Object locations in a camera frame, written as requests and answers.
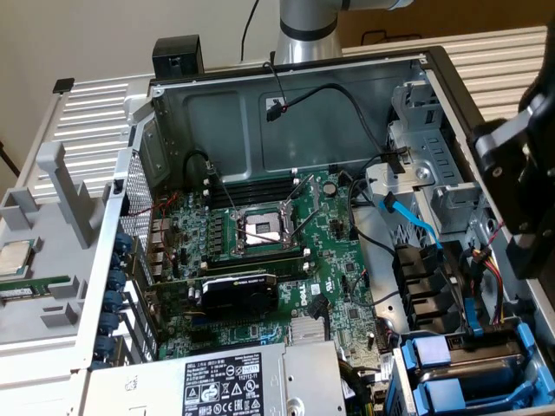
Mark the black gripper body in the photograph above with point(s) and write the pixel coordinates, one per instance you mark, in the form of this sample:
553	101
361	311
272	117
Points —
542	73

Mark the hard disk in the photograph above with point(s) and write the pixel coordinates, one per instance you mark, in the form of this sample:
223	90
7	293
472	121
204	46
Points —
477	351

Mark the metal disk bay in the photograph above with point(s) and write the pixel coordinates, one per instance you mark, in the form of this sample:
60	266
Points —
477	331

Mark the blue disk carrier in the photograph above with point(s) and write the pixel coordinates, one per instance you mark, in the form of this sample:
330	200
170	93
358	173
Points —
442	392

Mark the metal drive cage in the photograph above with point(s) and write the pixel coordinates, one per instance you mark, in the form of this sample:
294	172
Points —
433	143

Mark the coin battery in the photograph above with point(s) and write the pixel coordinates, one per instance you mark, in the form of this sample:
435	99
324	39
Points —
330	188

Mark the metal socket cover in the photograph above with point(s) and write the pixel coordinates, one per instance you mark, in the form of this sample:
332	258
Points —
303	195

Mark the white barcode tag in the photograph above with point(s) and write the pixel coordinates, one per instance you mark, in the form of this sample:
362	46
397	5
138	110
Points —
385	366

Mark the black RAM slot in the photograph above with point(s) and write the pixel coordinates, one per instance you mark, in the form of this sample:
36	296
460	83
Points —
290	271
260	258
260	196
260	185

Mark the silver chipset heatsink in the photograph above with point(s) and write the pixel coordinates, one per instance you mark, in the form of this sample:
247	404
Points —
308	331

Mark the CPU socket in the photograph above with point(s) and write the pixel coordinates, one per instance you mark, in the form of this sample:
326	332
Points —
260	227

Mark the metal locking lever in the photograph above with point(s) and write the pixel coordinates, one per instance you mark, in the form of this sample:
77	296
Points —
260	235
223	190

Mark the grey power supply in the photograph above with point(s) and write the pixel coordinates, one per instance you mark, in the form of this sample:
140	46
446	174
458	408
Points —
303	372

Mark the black graphics card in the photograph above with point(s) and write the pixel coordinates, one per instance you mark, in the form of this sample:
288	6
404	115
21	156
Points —
238	299

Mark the open PC case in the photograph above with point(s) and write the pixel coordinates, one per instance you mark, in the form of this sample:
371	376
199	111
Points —
217	130

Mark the green motherboard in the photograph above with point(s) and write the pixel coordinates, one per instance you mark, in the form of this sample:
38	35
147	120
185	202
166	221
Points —
186	212

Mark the black expansion slot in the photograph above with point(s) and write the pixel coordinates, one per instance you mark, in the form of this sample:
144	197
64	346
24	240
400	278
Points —
208	337

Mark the black CPU cooler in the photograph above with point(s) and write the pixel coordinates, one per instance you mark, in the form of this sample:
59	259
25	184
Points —
178	60

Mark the dark blue slot latch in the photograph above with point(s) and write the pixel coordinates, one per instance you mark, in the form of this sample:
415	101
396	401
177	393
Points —
122	240
106	346
113	301
116	280
109	323
117	261

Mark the small black table clip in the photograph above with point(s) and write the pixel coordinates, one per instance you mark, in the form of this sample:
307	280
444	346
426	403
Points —
63	85

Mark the grey parts rack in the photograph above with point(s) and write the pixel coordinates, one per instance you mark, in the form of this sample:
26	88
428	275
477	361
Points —
52	268

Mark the green RAM stick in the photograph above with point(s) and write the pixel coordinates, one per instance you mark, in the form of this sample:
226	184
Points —
34	284

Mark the silver CPU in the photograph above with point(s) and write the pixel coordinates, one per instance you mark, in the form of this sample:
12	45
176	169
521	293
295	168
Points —
13	260

